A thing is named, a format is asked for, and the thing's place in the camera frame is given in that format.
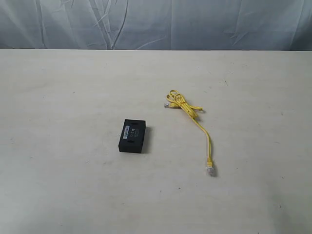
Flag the yellow ethernet cable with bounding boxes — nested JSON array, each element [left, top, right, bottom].
[[163, 89, 217, 177]]

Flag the black network switch box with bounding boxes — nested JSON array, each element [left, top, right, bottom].
[[118, 119, 146, 154]]

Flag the white wrinkled backdrop curtain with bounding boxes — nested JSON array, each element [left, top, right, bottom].
[[0, 0, 312, 51]]

